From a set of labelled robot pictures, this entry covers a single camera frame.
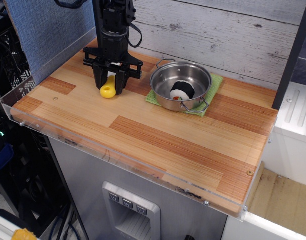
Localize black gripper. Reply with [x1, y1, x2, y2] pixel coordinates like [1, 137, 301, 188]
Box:
[83, 28, 144, 95]

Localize yellow handled toy knife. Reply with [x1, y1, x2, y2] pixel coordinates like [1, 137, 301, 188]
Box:
[99, 63, 120, 99]

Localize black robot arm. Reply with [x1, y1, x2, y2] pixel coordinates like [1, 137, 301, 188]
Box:
[83, 0, 144, 95]

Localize stainless steel pot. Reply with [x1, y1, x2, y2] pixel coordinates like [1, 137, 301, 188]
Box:
[149, 58, 213, 114]

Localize toy sushi roll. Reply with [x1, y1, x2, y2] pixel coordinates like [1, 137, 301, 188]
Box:
[170, 81, 195, 101]

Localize blue fabric panel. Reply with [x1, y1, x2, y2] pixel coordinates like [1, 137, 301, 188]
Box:
[4, 0, 96, 85]

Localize black plastic crate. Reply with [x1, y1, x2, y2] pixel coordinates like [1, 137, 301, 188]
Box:
[0, 25, 31, 91]

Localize green cloth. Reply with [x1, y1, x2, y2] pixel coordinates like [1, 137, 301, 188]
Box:
[145, 73, 224, 117]

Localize clear acrylic table guard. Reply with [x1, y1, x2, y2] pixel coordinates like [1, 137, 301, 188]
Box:
[0, 76, 277, 219]

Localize silver toy fridge cabinet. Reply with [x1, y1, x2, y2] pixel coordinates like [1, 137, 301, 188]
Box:
[50, 139, 227, 240]

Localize white toy sink unit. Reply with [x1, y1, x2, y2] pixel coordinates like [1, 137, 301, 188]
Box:
[222, 82, 306, 240]

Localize dark left post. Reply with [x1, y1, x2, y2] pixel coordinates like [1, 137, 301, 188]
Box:
[92, 0, 103, 48]

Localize dark post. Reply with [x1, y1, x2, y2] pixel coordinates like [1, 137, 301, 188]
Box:
[92, 0, 103, 48]
[272, 7, 306, 110]

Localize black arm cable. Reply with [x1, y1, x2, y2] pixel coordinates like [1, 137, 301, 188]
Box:
[54, 0, 143, 49]

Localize dark right post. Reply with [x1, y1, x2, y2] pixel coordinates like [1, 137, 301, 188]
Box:
[272, 7, 306, 110]

